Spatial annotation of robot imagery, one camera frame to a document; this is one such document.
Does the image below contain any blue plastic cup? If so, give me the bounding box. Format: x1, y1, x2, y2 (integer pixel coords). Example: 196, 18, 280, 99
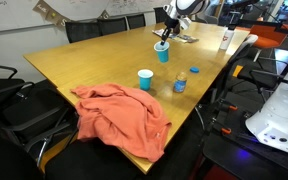
137, 68, 154, 91
153, 40, 170, 64

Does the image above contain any printed paper magazine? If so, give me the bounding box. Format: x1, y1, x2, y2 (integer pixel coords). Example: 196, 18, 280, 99
152, 28, 172, 38
170, 33, 200, 44

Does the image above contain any black office chair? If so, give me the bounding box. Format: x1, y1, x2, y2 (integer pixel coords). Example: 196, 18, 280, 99
153, 6, 169, 24
97, 17, 128, 37
0, 88, 80, 168
126, 13, 147, 30
64, 20, 102, 44
0, 63, 35, 111
0, 124, 45, 180

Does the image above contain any white plastic chair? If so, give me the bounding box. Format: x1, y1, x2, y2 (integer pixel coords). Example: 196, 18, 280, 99
233, 33, 259, 64

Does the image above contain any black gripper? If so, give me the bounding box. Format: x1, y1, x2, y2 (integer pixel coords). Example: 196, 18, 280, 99
160, 16, 182, 46

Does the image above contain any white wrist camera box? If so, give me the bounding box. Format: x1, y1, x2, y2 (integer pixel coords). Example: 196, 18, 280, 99
178, 16, 192, 31

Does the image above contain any peanut butter jar blue label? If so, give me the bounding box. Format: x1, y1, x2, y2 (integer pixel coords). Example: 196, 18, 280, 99
173, 70, 188, 94

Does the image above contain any white wall whiteboard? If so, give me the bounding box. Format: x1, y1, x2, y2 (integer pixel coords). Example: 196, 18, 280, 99
0, 0, 172, 34

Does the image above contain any orange lounge armchair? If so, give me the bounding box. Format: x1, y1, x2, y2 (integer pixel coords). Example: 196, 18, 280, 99
248, 22, 288, 49

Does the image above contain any orange cloth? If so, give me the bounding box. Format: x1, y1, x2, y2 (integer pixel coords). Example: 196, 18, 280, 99
71, 83, 172, 163

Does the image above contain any brown pennant with yellow dot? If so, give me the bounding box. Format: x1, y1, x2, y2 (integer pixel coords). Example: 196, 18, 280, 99
47, 9, 60, 22

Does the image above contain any white water bottle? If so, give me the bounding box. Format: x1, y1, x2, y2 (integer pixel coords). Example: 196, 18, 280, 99
219, 24, 235, 51

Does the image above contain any brown paper pennant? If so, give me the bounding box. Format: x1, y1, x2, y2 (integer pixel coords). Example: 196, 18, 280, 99
98, 9, 111, 20
58, 17, 69, 28
33, 0, 52, 16

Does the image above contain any orange handled clamp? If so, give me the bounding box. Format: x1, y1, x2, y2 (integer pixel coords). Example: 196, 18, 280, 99
213, 124, 232, 136

